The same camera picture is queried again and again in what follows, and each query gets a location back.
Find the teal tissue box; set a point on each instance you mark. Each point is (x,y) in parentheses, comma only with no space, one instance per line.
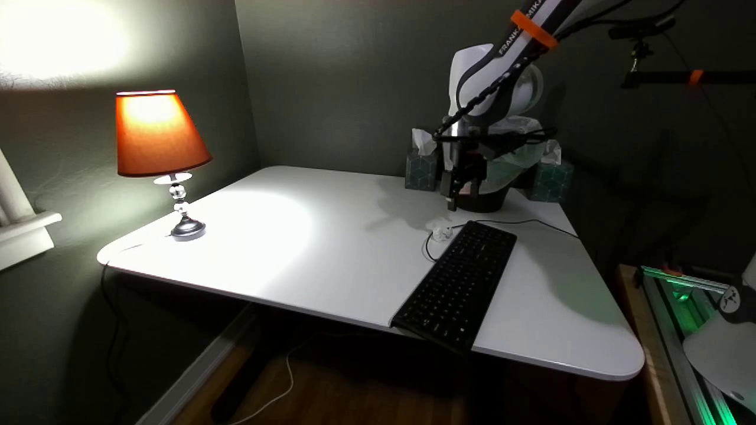
(552,181)
(421,166)

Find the black computer keyboard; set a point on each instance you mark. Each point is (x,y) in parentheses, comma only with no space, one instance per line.
(462,287)

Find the black camera stand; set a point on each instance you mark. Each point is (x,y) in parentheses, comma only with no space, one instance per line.
(653,76)

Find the white tissue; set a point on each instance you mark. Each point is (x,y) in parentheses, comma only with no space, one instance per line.
(442,231)

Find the wooden bench edge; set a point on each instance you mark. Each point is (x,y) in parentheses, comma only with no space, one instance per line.
(639,345)

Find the black trash bin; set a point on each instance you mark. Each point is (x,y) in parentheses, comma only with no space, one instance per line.
(482,202)

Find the small orange clamp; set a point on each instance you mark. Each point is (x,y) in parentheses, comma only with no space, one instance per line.
(695,76)

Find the white window sill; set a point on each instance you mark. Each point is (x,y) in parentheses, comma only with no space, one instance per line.
(25,238)

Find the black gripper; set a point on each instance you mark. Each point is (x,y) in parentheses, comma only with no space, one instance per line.
(467,156)

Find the orange shade table lamp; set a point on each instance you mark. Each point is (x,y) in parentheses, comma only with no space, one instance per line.
(157,133)

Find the white round plate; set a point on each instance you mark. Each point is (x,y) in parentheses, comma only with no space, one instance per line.
(723,356)

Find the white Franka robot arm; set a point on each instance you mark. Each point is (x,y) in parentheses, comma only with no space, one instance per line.
(492,72)

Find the aluminium rail with green light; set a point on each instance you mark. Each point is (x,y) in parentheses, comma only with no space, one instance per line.
(670,332)

